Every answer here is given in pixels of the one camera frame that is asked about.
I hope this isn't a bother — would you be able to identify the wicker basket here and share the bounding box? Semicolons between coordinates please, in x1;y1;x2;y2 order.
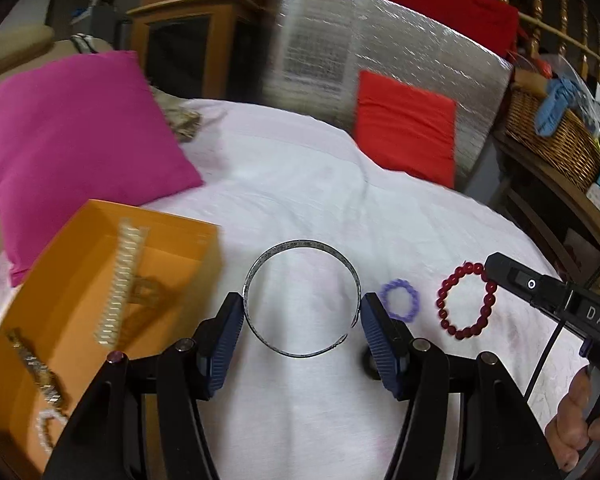
502;84;600;194

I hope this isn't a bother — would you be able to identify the wooden stair railing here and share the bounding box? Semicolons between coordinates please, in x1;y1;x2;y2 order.
324;0;600;86

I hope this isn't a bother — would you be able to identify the white pink bedspread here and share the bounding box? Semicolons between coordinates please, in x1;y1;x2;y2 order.
0;100;582;479

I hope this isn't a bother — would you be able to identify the crumpled beige cloth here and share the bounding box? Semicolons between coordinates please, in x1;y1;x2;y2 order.
150;87;201;143

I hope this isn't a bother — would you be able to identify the orange cardboard box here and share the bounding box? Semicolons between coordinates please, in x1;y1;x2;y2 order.
0;200;222;479

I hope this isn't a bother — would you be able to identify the purple bead bracelet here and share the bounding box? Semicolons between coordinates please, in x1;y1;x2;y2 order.
379;277;422;324

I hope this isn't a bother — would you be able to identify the blue cloth in basket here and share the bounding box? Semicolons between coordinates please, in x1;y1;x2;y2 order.
534;78;579;138

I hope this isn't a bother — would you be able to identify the silver insulation mat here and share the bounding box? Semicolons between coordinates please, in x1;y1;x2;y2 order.
258;0;513;191

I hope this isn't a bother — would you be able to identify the person right hand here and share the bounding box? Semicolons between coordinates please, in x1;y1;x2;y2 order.
545;367;600;472

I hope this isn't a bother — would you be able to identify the wooden pillar cabinet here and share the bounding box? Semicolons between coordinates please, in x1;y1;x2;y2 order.
128;0;265;101

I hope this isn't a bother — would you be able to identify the silver bangle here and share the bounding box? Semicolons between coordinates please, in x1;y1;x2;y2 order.
242;240;362;360

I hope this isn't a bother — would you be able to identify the dark red bead bracelet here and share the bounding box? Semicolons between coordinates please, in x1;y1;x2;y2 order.
434;260;499;340

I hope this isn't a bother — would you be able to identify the magenta pillow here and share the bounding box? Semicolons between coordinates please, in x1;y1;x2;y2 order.
0;51;204;285

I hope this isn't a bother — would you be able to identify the red cushion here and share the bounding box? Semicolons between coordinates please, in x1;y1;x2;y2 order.
354;70;456;188

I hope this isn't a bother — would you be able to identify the red blanket on railing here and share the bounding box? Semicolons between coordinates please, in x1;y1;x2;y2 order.
388;0;519;58

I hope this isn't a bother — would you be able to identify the wooden side table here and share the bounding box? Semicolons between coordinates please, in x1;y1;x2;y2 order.
489;131;600;285

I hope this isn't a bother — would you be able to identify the beige hair claw clip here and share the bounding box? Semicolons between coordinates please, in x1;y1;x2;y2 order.
94;218;166;350

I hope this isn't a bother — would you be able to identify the rhinestone hair clip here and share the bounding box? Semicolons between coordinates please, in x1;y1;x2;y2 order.
7;330;65;410

